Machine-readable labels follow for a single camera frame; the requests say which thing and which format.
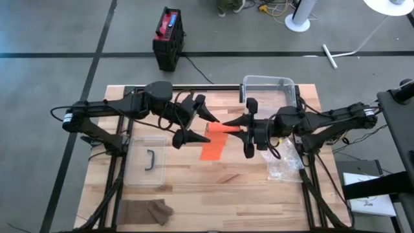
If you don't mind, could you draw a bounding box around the brown cloth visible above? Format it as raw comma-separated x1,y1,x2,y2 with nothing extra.
118,198,175,227

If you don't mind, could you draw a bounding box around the orange elastic bandage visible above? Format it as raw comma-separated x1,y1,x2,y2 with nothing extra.
199,122,242,162

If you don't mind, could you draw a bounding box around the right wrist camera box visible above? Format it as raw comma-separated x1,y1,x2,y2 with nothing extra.
255,119,274,150

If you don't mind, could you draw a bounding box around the white round side table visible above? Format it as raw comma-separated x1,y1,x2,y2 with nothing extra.
321,0,414,69

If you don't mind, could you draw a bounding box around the white floor lamp base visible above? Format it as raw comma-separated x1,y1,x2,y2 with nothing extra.
284,0,318,33

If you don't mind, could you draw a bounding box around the yellow floor cable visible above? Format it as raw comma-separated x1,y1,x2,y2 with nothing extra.
257,0,294,25

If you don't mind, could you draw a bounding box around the clear plastic bin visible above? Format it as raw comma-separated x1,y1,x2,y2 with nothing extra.
239,74,298,109

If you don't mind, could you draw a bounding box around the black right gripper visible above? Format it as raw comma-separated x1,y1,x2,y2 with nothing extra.
221,98,271,159

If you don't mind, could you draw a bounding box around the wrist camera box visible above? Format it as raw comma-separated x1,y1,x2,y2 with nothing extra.
176,98,197,122
255,119,274,150

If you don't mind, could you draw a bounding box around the dark grey flat panel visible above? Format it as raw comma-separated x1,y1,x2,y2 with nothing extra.
334,159,384,182

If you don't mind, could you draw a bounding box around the black side stand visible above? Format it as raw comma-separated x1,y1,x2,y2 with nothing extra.
342,79,414,233

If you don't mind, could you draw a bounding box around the black power cable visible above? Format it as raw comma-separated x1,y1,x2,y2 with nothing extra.
180,53,215,85

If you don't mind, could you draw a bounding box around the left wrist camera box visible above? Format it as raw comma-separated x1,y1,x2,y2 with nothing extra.
176,98,197,122

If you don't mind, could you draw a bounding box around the red and black power station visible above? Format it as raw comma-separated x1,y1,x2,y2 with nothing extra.
152,6,186,72

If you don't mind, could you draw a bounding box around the person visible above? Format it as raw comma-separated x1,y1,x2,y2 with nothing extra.
215,0,246,19

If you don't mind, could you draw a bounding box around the white paper sheet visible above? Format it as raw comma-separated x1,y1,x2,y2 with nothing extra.
342,172,397,217

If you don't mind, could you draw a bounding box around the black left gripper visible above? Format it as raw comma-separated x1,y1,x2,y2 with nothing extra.
171,94,221,150

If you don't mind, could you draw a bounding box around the clear lid with black handle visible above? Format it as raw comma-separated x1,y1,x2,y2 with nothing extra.
124,135,168,188

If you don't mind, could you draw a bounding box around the clear plastic bag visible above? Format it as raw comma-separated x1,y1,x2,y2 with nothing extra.
260,137,305,184

